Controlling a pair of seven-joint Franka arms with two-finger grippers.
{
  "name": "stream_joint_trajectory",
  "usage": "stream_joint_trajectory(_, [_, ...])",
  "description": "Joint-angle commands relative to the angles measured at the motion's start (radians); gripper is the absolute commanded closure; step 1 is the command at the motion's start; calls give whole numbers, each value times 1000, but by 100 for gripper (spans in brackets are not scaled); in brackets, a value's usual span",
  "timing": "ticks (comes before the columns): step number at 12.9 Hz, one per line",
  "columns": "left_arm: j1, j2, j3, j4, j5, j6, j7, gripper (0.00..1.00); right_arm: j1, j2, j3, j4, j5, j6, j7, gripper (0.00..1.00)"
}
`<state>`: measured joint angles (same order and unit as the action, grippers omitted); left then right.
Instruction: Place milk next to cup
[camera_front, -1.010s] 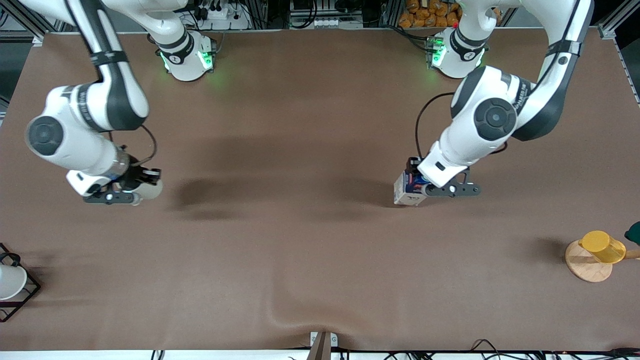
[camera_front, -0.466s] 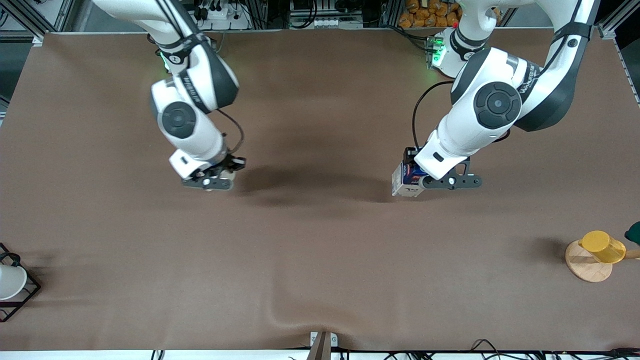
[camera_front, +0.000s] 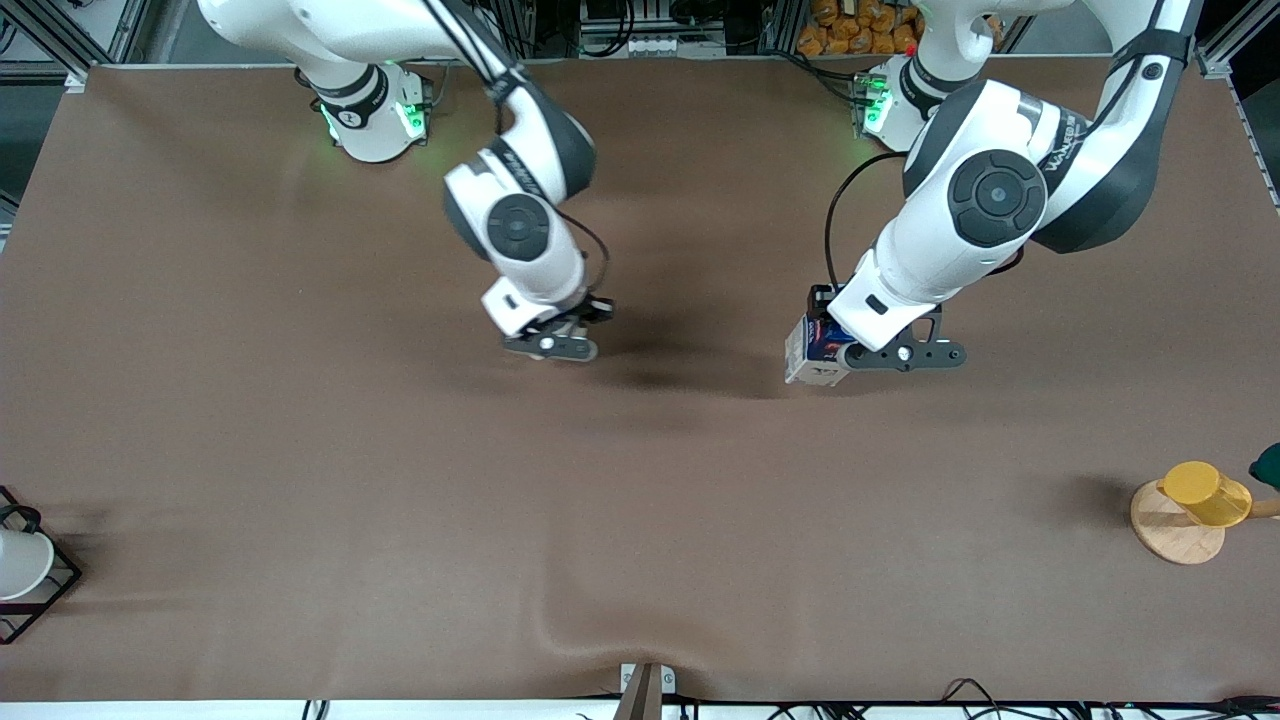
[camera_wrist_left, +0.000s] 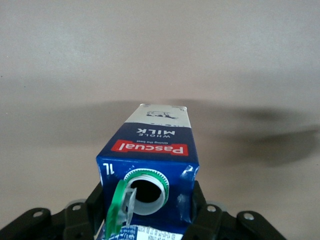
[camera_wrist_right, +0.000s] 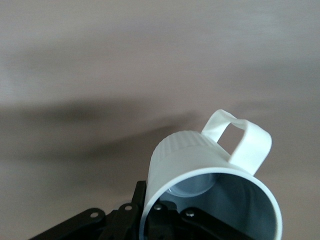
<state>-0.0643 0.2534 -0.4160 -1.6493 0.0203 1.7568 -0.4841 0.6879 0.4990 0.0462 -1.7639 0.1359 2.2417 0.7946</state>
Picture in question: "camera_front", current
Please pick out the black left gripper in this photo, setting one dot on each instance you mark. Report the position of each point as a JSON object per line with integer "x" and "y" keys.
{"x": 822, "y": 298}

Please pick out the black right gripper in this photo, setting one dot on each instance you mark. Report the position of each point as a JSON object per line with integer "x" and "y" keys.
{"x": 597, "y": 311}

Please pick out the blue white milk carton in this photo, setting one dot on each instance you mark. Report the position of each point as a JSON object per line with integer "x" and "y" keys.
{"x": 812, "y": 352}

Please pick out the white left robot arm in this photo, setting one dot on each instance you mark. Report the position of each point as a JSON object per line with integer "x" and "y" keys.
{"x": 990, "y": 200}

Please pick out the round wooden cup stand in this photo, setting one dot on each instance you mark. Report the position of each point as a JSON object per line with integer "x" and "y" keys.
{"x": 1175, "y": 535}

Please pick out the yellow plastic cup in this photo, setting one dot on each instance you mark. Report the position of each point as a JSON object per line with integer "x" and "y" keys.
{"x": 1205, "y": 493}

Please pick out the white cup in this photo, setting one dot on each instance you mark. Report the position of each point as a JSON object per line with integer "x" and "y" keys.
{"x": 20, "y": 562}

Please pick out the orange snack bag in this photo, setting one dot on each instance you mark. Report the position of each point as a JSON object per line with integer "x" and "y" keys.
{"x": 860, "y": 28}

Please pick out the white power strip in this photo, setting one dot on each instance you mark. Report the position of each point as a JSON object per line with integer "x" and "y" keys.
{"x": 650, "y": 45}

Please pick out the dark green object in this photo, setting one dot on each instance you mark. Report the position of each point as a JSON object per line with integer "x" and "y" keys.
{"x": 1268, "y": 467}

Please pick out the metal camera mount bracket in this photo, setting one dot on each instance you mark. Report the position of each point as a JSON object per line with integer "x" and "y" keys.
{"x": 647, "y": 690}

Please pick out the aluminium frame profile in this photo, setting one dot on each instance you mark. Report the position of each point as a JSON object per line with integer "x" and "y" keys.
{"x": 1230, "y": 45}
{"x": 70, "y": 35}

